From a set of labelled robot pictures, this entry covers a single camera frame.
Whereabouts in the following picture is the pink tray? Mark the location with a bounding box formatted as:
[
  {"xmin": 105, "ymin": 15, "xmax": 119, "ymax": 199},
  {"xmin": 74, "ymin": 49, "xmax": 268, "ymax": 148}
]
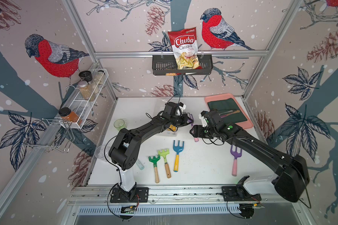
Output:
[{"xmin": 204, "ymin": 93, "xmax": 253, "ymax": 129}]

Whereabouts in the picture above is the green plastic cup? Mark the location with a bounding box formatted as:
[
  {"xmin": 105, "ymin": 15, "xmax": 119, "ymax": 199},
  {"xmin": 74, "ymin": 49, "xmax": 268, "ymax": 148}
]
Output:
[{"xmin": 114, "ymin": 119, "xmax": 126, "ymax": 131}]

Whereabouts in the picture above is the light blue fork pale handle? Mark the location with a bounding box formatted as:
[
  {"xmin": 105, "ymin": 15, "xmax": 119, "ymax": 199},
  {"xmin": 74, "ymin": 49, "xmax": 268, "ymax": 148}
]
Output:
[{"xmin": 136, "ymin": 159, "xmax": 145, "ymax": 170}]

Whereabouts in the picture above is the black wall basket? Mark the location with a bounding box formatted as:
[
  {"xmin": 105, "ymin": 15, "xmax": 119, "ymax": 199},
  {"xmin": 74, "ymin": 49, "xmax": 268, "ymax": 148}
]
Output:
[{"xmin": 152, "ymin": 55, "xmax": 213, "ymax": 76}]

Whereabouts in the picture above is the lime green rake wooden handle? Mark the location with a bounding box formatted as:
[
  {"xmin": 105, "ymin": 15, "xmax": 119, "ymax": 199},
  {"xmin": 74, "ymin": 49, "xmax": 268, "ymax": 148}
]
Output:
[{"xmin": 158, "ymin": 148, "xmax": 171, "ymax": 179}]

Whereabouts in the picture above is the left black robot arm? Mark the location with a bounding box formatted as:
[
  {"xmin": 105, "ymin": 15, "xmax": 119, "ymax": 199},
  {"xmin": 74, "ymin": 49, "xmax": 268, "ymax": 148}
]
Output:
[{"xmin": 108, "ymin": 102, "xmax": 192, "ymax": 195}]

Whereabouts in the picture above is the purple fork pink handle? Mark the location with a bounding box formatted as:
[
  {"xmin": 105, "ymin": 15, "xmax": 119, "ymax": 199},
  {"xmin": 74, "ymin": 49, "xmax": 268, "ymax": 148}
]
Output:
[
  {"xmin": 189, "ymin": 113, "xmax": 199, "ymax": 142},
  {"xmin": 231, "ymin": 145, "xmax": 242, "ymax": 177}
]

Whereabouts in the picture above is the dark green cloth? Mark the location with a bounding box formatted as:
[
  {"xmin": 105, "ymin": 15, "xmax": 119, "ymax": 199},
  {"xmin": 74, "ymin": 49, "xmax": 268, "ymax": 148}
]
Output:
[{"xmin": 207, "ymin": 98, "xmax": 247, "ymax": 123}]

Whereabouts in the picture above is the pale spice jar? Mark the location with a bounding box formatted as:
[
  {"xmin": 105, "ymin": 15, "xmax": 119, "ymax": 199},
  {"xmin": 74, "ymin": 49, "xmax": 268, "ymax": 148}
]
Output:
[{"xmin": 94, "ymin": 70, "xmax": 105, "ymax": 85}]

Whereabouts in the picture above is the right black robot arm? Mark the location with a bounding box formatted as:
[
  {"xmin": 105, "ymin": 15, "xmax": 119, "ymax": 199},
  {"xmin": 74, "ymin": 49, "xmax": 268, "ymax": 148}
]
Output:
[{"xmin": 190, "ymin": 111, "xmax": 310, "ymax": 203}]

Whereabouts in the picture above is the wire hook rack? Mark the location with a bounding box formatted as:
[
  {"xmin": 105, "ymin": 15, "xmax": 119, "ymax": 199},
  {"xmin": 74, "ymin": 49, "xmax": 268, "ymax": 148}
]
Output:
[{"xmin": 21, "ymin": 118, "xmax": 76, "ymax": 153}]

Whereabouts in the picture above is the blue fork rake yellow handle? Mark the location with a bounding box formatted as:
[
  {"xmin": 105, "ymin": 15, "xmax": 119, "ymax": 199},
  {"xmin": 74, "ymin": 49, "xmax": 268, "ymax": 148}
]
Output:
[{"xmin": 173, "ymin": 140, "xmax": 185, "ymax": 172}]

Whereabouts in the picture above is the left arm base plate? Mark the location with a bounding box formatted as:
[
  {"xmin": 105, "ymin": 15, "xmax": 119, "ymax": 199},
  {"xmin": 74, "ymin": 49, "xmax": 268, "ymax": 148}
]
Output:
[{"xmin": 109, "ymin": 186, "xmax": 149, "ymax": 203}]

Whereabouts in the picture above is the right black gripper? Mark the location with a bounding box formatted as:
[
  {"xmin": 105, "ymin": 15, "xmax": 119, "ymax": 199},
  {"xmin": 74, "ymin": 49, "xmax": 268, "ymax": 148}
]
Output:
[{"xmin": 188, "ymin": 125, "xmax": 217, "ymax": 138}]

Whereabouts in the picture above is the beige spice jar silver lid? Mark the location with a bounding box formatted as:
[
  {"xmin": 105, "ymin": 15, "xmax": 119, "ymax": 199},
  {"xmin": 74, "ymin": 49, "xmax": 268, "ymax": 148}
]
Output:
[{"xmin": 78, "ymin": 81, "xmax": 95, "ymax": 101}]

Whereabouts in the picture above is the clear glass cup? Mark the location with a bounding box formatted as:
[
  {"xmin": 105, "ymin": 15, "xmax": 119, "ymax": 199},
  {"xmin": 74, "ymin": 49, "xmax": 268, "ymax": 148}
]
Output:
[{"xmin": 94, "ymin": 145, "xmax": 110, "ymax": 162}]

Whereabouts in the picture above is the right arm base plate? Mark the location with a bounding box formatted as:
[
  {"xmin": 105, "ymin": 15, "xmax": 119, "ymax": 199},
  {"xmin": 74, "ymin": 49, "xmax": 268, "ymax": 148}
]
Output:
[{"xmin": 221, "ymin": 176, "xmax": 262, "ymax": 202}]

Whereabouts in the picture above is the white wire shelf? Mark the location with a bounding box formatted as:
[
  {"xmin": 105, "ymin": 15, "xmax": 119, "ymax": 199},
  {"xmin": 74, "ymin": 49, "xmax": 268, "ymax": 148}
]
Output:
[{"xmin": 67, "ymin": 68, "xmax": 109, "ymax": 130}]

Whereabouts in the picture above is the orange spice jar black lid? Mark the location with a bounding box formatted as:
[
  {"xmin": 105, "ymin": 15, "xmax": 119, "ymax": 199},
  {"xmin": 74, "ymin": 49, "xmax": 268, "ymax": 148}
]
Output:
[{"xmin": 58, "ymin": 107, "xmax": 82, "ymax": 125}]

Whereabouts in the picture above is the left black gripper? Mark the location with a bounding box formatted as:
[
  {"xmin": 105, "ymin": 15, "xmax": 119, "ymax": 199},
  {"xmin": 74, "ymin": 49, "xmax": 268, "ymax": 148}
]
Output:
[{"xmin": 169, "ymin": 113, "xmax": 193, "ymax": 127}]

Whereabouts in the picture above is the dark green rake wooden handle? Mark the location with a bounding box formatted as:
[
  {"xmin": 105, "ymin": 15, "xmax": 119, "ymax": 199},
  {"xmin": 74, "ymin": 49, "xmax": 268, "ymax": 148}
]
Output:
[{"xmin": 148, "ymin": 155, "xmax": 160, "ymax": 183}]

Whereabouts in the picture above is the clear plastic storage box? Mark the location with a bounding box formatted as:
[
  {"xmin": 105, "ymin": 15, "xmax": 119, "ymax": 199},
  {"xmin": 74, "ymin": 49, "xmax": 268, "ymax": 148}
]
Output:
[{"xmin": 153, "ymin": 97, "xmax": 182, "ymax": 137}]

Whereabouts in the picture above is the Chuba cassava chips bag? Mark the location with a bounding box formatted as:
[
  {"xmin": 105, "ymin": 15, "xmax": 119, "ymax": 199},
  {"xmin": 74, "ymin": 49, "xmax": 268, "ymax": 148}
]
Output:
[{"xmin": 168, "ymin": 27, "xmax": 201, "ymax": 70}]

